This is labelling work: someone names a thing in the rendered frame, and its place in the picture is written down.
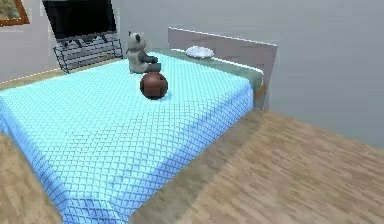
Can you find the brown ball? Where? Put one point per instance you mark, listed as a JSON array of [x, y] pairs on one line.
[[153, 85]]

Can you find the white pillow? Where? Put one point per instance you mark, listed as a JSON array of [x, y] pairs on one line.
[[199, 52]]

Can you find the bed with light blue cover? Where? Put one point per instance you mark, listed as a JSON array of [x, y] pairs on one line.
[[116, 133]]

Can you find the grey and white teddy bear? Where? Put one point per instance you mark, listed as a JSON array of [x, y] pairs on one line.
[[138, 55]]

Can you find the black television set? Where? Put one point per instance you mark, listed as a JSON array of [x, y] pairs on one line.
[[80, 18]]

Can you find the wooden framed picture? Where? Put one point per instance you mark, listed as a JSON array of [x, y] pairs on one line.
[[11, 11]]

